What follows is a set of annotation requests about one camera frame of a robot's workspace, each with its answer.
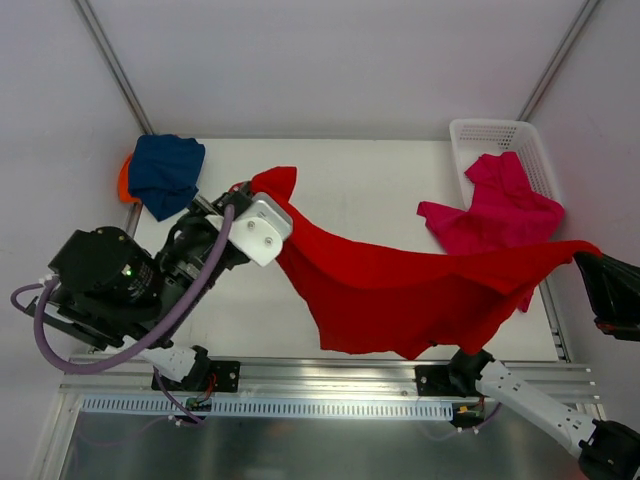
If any red t shirt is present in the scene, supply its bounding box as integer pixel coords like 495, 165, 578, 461
250, 166, 603, 360

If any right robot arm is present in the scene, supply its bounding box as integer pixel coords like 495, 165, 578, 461
447, 253, 639, 479

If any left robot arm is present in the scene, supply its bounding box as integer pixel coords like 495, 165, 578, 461
26, 182, 254, 391

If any blue t shirt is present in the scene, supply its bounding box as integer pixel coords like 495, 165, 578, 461
129, 134, 206, 222

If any orange t shirt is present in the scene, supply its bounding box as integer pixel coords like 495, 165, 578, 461
117, 154, 141, 204

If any pink t shirt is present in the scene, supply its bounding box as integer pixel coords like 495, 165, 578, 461
417, 151, 566, 314

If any white perforated plastic basket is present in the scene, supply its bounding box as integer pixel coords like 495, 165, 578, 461
449, 119, 562, 208

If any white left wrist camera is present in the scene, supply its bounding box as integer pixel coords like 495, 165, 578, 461
205, 189, 293, 270

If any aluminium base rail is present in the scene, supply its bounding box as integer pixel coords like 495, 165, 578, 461
59, 357, 601, 404

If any white slotted cable duct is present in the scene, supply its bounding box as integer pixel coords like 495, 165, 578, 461
81, 395, 454, 422

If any right aluminium corner post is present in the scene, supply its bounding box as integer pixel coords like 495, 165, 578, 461
516, 0, 604, 122

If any aluminium corner post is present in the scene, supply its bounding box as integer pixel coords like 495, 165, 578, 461
516, 0, 604, 122
71, 0, 155, 134

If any left aluminium corner post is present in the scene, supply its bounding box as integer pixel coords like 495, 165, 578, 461
71, 0, 155, 134

